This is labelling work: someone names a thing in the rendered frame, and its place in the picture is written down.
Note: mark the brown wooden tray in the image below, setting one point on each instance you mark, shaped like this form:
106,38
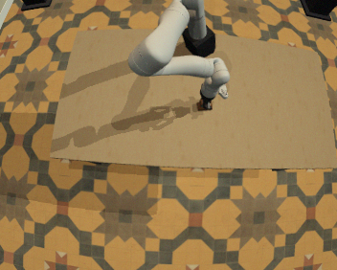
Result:
199,108

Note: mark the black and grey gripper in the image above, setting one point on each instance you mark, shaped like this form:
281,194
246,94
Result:
206,101

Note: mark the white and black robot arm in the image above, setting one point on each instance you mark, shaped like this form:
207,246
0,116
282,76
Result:
154,55

